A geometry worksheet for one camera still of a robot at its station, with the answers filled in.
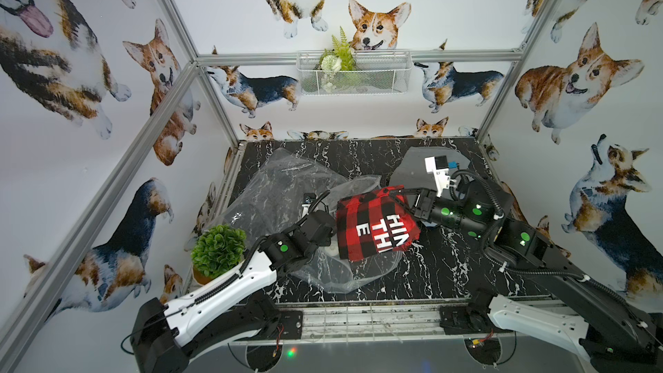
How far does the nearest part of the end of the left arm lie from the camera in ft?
1.75

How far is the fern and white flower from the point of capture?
2.66 feet

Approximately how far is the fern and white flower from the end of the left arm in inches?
19.7
